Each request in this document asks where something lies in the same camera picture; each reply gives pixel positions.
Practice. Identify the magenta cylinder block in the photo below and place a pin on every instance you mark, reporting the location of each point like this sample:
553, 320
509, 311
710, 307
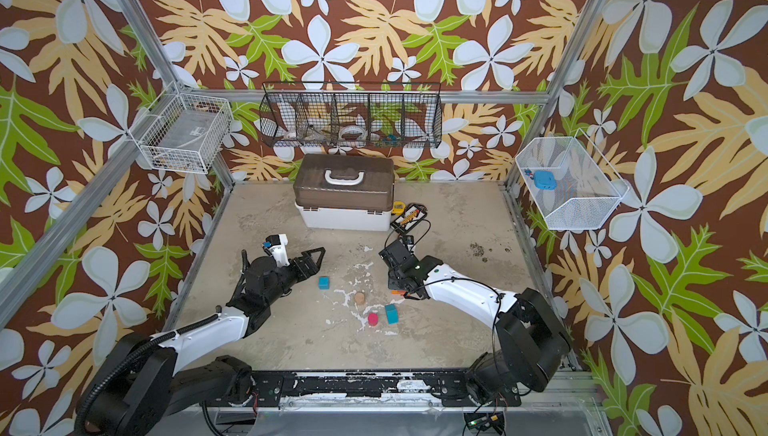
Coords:
372, 319

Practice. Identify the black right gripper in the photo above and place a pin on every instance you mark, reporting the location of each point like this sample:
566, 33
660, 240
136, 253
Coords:
397, 265

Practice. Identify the white box with brown lid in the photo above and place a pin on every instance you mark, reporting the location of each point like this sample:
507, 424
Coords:
345, 192

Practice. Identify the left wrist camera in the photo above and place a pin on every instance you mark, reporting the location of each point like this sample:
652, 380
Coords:
275, 246

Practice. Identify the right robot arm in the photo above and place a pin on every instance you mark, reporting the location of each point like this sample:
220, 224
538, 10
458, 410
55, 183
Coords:
528, 339

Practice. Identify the white wire basket left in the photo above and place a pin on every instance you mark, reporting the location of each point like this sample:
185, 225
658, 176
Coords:
182, 130

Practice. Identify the blue device in basket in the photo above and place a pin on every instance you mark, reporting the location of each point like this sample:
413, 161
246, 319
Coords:
544, 180

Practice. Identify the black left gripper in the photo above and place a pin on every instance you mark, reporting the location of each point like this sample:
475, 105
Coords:
312, 267

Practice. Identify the teal rectangular block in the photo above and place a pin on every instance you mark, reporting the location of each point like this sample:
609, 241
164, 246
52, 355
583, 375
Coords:
391, 314

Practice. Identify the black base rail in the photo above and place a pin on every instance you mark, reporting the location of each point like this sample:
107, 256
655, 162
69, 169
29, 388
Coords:
441, 388

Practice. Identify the black battery pack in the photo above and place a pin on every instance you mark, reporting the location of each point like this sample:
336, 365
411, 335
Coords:
412, 215

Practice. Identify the teal small block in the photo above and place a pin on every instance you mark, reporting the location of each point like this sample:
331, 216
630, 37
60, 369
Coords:
324, 283

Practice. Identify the black wire basket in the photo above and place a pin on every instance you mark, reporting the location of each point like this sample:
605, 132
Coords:
351, 115

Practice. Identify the white wire basket right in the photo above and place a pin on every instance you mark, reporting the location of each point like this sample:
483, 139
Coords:
589, 188

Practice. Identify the white wire basket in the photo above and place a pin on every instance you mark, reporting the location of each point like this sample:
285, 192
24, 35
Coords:
182, 130
589, 188

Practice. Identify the yellow tape measure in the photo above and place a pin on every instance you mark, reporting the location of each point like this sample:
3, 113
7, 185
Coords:
398, 208

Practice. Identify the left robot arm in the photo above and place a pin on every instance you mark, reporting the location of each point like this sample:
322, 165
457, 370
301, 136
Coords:
146, 378

